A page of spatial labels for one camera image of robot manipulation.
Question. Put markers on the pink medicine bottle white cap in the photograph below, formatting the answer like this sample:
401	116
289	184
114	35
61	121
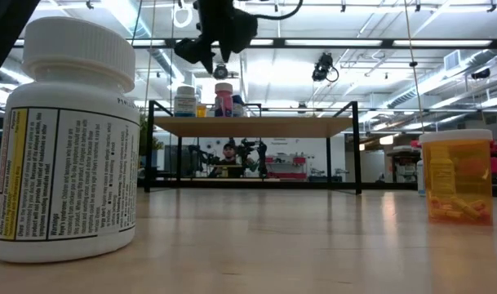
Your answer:
223	102

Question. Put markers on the white bottle blue label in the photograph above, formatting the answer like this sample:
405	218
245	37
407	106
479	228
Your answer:
185	104

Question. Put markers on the clear jar blue lid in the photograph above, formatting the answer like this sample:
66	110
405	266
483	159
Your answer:
238	108

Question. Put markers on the orange pill bottle white cap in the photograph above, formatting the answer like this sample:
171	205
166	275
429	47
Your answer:
456	183
201	111

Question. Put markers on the large white medicine bottle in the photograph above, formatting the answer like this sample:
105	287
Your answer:
64	163

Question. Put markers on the slim white medicine bottle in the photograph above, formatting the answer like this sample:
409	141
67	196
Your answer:
420	179

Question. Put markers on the round black ceiling device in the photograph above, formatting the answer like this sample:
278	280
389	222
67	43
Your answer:
220	72

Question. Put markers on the potted green plant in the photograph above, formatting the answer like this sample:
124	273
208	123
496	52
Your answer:
144	130

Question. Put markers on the person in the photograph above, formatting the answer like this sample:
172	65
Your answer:
229	157

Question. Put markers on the background robot workstation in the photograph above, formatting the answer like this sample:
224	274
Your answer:
285	167

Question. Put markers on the white ceiling vent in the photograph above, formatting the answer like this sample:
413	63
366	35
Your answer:
452	60

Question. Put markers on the black ceiling speaker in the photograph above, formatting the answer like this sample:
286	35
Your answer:
480	74

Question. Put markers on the black overhead frame bar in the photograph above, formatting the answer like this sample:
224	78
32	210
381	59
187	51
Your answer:
280	42

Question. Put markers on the wooden shelf black metal frame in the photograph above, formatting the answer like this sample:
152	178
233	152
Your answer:
252	127

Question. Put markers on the black overhead camera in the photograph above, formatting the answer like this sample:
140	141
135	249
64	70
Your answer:
322	65

